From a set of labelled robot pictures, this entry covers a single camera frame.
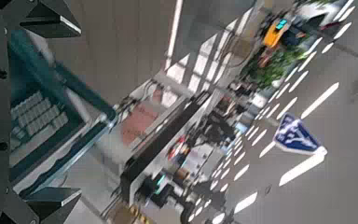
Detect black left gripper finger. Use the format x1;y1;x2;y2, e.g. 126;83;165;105
19;0;83;39
21;186;83;224

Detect teal black plastic crate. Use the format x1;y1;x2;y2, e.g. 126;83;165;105
8;29;118;198

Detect white workbench with black edge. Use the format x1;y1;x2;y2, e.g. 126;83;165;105
117;88;227;216

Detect red object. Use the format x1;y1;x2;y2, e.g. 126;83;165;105
167;135;191;161

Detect black robot device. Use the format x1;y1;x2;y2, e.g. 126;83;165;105
195;106;239;150

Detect yellow delivery vehicle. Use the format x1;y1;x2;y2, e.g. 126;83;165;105
261;18;291;49

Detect green plants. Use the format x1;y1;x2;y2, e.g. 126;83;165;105
242;46;308;91

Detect blue triangular road sign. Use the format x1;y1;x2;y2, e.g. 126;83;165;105
272;112;328;157

